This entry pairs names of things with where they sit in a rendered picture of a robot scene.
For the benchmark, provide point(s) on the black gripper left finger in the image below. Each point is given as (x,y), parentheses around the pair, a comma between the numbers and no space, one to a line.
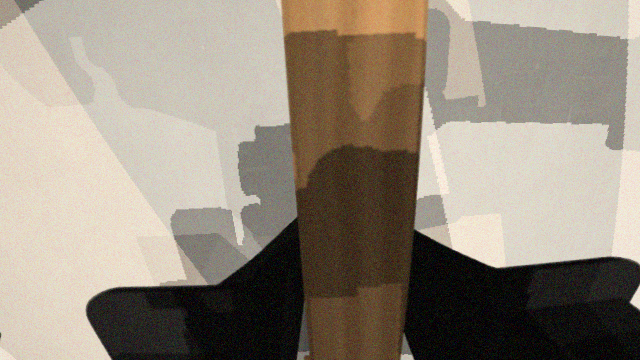
(255,313)

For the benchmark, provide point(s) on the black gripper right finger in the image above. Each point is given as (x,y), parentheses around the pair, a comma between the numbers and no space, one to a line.
(459,308)

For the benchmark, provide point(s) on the brown wooden board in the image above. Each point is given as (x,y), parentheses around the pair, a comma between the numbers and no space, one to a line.
(355,85)

